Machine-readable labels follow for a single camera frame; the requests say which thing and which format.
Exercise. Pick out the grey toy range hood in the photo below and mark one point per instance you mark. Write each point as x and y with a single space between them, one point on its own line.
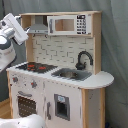
38 25

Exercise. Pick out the metal toy sink basin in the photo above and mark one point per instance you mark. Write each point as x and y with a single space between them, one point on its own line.
71 74

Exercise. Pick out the wooden toy kitchen unit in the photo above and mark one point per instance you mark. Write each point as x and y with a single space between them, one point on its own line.
62 52

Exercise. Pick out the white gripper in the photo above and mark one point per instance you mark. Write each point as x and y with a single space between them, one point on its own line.
12 29

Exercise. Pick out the black toy stovetop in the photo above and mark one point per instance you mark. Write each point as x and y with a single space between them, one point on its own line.
36 67

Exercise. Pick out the red right oven knob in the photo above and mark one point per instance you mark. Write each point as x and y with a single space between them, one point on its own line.
33 84

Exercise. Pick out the black toy faucet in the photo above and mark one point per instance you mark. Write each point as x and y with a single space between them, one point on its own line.
81 64

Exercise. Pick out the white toy microwave door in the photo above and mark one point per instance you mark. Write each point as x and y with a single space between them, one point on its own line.
69 24

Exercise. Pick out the red oven knob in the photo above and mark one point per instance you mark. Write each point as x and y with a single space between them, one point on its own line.
15 79
33 84

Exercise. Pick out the red left oven knob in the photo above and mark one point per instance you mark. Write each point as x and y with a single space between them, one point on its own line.
15 79

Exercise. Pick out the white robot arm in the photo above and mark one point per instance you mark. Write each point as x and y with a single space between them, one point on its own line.
7 56

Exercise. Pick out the white toy oven door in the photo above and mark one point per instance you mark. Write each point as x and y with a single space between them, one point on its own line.
26 101

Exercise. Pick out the white cabinet door with dispenser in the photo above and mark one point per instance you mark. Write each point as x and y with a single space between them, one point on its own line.
63 106

